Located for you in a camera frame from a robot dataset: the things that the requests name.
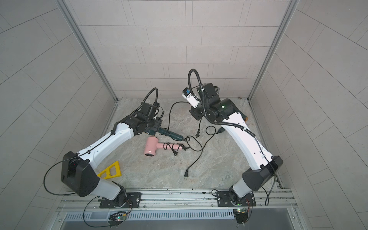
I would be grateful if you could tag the circuit board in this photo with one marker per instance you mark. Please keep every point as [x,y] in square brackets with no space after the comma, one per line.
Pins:
[241,215]
[119,216]

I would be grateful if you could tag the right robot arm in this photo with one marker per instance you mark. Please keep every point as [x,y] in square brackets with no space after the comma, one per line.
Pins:
[263,165]

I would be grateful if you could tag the aluminium rail frame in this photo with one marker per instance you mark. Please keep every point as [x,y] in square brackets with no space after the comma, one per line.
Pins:
[186,199]

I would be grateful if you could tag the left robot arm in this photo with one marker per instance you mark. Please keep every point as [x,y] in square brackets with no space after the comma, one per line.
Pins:
[78,173]

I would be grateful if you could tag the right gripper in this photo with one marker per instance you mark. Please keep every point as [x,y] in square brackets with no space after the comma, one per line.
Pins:
[198,115]

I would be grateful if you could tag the right circuit board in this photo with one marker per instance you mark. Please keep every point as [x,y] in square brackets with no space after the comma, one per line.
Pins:
[241,215]

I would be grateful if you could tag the pink hair dryer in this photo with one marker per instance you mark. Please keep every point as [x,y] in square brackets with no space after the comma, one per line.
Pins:
[153,144]

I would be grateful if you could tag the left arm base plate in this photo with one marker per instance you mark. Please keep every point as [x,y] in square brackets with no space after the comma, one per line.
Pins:
[125,201]

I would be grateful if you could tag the green hair dryer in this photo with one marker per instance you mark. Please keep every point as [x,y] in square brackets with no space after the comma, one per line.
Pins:
[165,132]

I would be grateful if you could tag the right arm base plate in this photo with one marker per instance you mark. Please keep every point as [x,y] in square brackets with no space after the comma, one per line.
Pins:
[230,199]

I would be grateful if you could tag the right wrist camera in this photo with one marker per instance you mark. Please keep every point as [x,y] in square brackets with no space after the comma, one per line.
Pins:
[191,98]

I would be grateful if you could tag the left circuit board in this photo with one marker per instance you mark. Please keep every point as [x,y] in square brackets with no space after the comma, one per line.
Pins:
[119,216]

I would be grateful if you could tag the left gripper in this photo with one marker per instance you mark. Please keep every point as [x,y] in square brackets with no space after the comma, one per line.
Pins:
[158,123]

